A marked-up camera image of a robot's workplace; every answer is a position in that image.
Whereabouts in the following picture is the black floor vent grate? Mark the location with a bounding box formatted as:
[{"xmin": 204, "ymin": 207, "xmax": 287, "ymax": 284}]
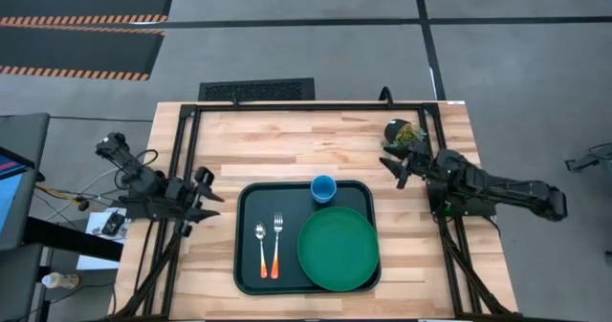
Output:
[{"xmin": 198, "ymin": 76, "xmax": 317, "ymax": 102}]

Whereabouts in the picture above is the dark green plastic tray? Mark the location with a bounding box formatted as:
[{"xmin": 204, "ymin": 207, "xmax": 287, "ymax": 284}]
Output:
[{"xmin": 232, "ymin": 180, "xmax": 383, "ymax": 296}]

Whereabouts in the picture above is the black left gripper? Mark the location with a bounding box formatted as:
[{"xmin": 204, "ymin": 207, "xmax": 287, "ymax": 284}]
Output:
[{"xmin": 164, "ymin": 165, "xmax": 226, "ymax": 238}]

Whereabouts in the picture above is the artificial plant in black pot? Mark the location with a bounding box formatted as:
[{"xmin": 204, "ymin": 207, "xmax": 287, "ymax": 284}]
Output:
[{"xmin": 382, "ymin": 118, "xmax": 427, "ymax": 157}]

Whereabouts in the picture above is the black handheld device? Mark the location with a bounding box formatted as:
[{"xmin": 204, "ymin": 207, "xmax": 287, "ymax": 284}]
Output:
[{"xmin": 101, "ymin": 209, "xmax": 126, "ymax": 238}]

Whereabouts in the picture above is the metal fork orange handle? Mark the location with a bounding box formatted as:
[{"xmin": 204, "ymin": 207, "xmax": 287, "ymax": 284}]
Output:
[{"xmin": 270, "ymin": 211, "xmax": 285, "ymax": 281}]

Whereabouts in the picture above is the black aluminium table frame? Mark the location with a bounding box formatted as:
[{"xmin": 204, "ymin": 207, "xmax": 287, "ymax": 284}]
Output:
[{"xmin": 107, "ymin": 100, "xmax": 523, "ymax": 322}]

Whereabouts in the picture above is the metal spoon orange handle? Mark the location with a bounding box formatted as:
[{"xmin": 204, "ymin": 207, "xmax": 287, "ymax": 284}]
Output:
[{"xmin": 253, "ymin": 222, "xmax": 270, "ymax": 280}]

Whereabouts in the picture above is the white paper sheet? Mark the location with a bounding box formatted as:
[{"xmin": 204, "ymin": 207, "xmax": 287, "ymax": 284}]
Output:
[{"xmin": 76, "ymin": 206, "xmax": 131, "ymax": 271}]

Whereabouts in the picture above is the clear plastic bottle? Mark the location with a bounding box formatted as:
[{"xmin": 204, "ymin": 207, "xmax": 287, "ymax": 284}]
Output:
[{"xmin": 41, "ymin": 271, "xmax": 81, "ymax": 290}]

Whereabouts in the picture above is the green plastic plate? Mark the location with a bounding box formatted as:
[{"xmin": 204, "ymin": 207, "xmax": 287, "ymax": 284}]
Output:
[{"xmin": 296, "ymin": 205, "xmax": 381, "ymax": 293}]

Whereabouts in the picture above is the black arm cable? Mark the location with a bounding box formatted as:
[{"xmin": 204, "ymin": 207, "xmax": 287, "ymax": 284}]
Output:
[{"xmin": 132, "ymin": 148, "xmax": 161, "ymax": 171}]

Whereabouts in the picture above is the monitor with blue screen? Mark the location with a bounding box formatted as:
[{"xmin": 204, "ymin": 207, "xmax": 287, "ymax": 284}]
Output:
[{"xmin": 0, "ymin": 145, "xmax": 45, "ymax": 254}]

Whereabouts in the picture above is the blue plastic cup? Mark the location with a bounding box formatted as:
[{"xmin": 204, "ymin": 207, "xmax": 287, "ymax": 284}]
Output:
[{"xmin": 310, "ymin": 174, "xmax": 339, "ymax": 204}]

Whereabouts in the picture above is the black desk beam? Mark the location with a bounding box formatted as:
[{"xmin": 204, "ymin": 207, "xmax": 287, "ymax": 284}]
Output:
[{"xmin": 22, "ymin": 216, "xmax": 124, "ymax": 263}]

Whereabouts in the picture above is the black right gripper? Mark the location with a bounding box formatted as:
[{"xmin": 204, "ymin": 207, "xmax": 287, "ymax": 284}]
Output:
[{"xmin": 379, "ymin": 141, "xmax": 435, "ymax": 190}]

